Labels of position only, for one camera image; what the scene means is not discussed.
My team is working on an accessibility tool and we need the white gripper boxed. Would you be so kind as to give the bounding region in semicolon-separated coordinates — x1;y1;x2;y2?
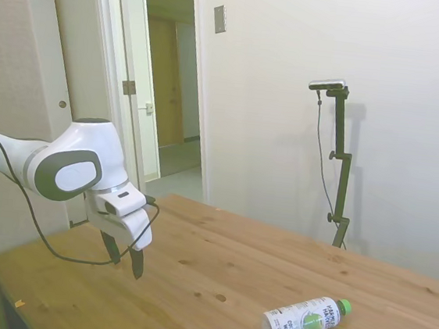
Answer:
76;191;159;282

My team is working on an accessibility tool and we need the white bottle with green cap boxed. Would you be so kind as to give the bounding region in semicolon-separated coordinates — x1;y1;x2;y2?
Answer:
259;288;355;329

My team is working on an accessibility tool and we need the metal door hinge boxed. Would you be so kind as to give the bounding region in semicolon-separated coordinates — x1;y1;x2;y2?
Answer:
120;79;139;97

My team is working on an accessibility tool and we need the brown wooden hallway door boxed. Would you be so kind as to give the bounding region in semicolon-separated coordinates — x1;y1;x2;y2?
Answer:
134;14;197;150

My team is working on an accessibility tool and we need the white open door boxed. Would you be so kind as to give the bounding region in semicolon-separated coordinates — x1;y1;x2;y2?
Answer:
20;0;143;234

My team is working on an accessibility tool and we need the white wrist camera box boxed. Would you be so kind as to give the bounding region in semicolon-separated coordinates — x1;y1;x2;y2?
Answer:
94;184;151;221

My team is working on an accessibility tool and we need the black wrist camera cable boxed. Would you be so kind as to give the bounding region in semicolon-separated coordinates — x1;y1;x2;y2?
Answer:
0;123;169;272

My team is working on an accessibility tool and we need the white door frame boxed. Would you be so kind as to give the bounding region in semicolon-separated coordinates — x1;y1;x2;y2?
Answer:
70;0;233;205

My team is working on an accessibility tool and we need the black camera stand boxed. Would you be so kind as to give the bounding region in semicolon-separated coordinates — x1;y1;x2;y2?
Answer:
308;84;365;250

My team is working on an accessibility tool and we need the grey metal wall plate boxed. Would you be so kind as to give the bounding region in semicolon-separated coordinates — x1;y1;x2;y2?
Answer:
210;3;231;36

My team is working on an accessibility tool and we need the grey exterior camera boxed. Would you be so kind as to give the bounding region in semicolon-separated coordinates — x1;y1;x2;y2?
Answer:
308;75;348;95

